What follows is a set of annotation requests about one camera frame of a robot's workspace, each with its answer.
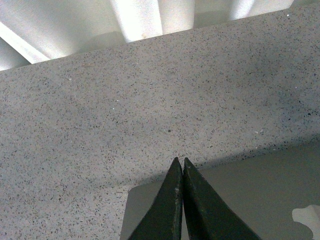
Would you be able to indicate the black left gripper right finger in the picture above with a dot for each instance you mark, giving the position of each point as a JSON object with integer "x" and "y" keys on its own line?
{"x": 207, "y": 216}

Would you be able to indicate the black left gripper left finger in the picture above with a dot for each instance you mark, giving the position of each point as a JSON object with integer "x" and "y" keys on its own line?
{"x": 163, "y": 220}

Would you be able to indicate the silver laptop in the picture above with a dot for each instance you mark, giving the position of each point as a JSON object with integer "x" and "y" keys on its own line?
{"x": 277, "y": 195}

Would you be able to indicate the white curtain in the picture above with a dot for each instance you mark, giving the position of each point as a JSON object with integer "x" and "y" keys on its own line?
{"x": 34, "y": 31}

